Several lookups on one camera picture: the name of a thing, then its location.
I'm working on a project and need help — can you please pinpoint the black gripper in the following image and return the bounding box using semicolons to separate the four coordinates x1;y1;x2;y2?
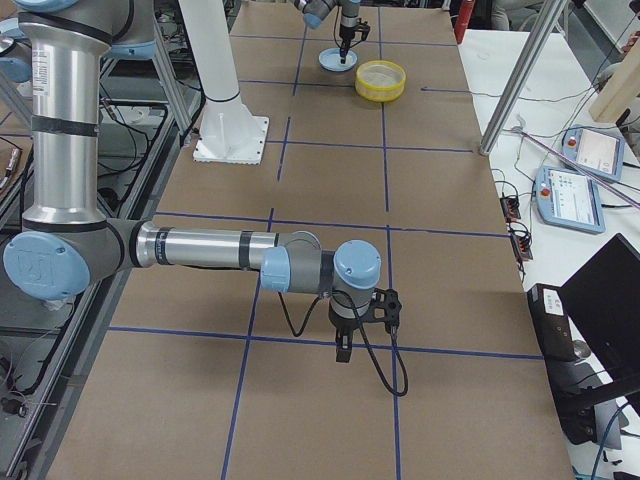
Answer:
329;308;371;363
339;17;356;62

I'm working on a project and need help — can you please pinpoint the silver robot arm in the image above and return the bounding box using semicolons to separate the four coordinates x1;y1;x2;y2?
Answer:
3;1;383;362
291;0;370;64

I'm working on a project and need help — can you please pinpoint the yellow rimmed bamboo steamer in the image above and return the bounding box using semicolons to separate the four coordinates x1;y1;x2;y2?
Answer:
355;60;407;103

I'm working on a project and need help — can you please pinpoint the light blue plate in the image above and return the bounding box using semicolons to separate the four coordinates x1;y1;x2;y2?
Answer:
318;47;358;72

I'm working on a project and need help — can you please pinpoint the red cylinder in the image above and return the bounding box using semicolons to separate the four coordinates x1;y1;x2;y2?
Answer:
454;0;475;45

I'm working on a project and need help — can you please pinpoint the silver reacher grabber stick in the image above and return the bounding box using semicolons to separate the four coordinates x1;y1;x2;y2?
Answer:
507;127;640;210

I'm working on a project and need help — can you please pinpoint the black orange connector box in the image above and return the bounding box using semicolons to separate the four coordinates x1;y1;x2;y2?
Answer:
500;196;521;222
510;231;533;262

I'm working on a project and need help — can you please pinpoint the black laptop computer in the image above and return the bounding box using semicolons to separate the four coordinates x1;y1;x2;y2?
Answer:
527;233;639;449

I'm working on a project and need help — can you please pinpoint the near blue teach pendant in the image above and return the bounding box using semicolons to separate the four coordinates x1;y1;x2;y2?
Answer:
534;165;606;234

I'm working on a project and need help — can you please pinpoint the blue teach pendant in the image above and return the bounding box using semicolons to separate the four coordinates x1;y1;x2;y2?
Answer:
562;125;625;182
534;165;606;234

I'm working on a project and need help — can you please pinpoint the far blue teach pendant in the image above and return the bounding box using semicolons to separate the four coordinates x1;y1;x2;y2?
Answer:
562;125;625;182

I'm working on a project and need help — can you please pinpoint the wooden beam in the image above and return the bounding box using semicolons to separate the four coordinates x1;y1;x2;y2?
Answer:
589;31;639;123

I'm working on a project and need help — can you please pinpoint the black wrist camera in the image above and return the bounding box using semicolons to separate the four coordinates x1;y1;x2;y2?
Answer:
368;288;402;336
356;18;371;42

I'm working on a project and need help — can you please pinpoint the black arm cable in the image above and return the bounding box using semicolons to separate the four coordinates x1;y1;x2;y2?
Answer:
277;288;410;398

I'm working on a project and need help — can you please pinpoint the white camera pole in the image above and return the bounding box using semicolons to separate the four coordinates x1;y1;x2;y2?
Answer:
179;0;269;165

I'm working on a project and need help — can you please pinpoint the aluminium frame post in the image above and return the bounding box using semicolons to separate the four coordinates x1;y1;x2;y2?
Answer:
479;0;567;156

